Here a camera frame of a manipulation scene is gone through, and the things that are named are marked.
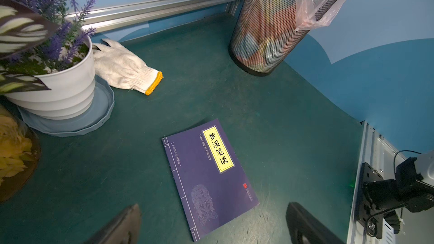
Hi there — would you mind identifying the glass vase with green plant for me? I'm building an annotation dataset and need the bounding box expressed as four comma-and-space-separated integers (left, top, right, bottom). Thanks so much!
0, 0, 62, 204

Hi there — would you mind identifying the aluminium front rail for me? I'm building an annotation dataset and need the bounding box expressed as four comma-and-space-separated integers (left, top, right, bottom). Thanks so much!
345, 120, 434, 244

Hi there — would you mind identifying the dark blue book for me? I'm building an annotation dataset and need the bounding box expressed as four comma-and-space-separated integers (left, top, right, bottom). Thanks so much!
162, 119, 259, 242

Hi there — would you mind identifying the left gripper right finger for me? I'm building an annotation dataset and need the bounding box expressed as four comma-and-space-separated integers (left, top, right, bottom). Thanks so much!
286, 202, 344, 244

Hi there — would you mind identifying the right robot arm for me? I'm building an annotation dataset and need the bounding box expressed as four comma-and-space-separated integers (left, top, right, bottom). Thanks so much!
362, 151, 434, 212

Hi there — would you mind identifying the trash bin with plastic bag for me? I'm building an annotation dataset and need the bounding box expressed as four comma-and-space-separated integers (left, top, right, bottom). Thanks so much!
228, 0, 346, 76

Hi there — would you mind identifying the back aluminium frame bar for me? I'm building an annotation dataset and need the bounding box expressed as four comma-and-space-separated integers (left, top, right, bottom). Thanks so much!
82, 0, 229, 33

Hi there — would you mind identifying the white flower pot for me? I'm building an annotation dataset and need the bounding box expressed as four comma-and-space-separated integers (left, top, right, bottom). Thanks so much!
6, 39, 115, 137

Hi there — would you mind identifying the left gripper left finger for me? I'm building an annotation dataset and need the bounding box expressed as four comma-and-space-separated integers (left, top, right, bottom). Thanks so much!
84, 203, 142, 244

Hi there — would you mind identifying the white work glove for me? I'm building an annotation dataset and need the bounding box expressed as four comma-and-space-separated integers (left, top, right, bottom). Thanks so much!
93, 38, 163, 96

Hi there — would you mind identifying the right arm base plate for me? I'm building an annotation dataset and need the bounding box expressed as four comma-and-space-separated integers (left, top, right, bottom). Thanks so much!
354, 162, 384, 239

